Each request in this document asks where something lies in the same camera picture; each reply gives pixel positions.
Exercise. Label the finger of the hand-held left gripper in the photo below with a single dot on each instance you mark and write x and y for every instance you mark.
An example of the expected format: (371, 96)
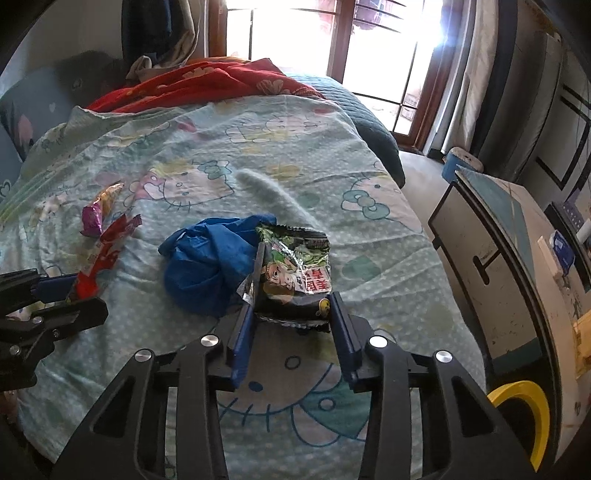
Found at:
(55, 286)
(69, 316)

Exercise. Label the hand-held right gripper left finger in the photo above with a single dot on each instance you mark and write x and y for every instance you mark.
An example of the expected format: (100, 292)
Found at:
(242, 337)

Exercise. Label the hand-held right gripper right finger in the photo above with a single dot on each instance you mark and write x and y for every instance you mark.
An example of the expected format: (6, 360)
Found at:
(344, 337)

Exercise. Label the red snack wrapper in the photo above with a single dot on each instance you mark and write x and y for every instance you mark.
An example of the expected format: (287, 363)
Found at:
(106, 254)

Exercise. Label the green snack packet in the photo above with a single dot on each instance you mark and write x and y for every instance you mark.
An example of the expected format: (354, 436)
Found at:
(295, 272)

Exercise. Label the yellow trash bin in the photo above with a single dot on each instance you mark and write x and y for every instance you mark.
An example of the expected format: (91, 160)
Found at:
(531, 397)

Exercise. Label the gold and purple wrapper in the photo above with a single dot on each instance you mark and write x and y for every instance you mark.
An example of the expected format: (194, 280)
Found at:
(94, 219)

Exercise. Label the blue cloth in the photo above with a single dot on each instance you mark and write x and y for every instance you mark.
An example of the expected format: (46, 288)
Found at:
(203, 267)

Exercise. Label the cartoon cat print bedsheet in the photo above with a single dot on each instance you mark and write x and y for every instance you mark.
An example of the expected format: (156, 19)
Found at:
(300, 184)

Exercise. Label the white cabinet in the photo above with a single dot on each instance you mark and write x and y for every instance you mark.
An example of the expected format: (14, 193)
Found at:
(475, 240)

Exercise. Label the blue printed pillow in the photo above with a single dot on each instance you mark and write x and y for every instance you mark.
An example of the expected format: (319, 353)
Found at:
(32, 110)

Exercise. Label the dark blue quilt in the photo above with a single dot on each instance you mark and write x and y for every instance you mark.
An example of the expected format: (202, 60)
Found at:
(369, 129)

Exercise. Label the grey plush cushion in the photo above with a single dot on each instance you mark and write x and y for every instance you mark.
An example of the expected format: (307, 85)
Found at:
(92, 74)

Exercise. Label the blue small box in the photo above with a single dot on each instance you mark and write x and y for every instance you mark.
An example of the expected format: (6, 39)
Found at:
(563, 249)

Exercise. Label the red floral blanket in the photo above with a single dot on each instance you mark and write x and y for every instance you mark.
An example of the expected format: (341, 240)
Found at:
(207, 83)

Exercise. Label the hanging clothes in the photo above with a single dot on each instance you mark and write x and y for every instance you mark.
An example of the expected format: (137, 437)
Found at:
(175, 32)

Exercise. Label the pale curtain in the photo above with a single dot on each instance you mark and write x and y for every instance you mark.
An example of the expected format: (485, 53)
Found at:
(480, 69)

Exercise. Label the wooden frame window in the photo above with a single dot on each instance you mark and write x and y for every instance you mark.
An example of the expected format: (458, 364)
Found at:
(295, 32)

